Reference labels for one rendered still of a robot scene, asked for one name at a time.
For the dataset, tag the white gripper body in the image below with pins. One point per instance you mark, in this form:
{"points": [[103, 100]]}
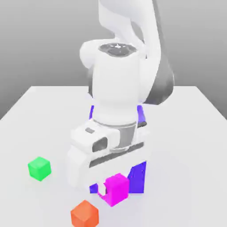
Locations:
{"points": [[110, 168]]}

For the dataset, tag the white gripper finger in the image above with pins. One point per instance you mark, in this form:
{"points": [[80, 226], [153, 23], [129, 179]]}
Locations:
{"points": [[101, 189]]}

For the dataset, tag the small magenta cube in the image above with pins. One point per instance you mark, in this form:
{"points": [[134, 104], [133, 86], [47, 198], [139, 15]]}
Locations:
{"points": [[118, 189]]}

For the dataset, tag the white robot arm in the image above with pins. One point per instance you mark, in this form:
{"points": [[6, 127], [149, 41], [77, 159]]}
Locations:
{"points": [[115, 79]]}

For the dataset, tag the small orange cube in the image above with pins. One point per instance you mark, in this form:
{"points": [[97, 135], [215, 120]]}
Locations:
{"points": [[84, 214]]}

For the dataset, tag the small green cube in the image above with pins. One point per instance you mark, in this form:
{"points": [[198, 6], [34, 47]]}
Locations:
{"points": [[39, 168]]}

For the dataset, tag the large blue box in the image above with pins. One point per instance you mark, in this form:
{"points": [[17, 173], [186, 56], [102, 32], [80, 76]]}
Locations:
{"points": [[137, 179]]}

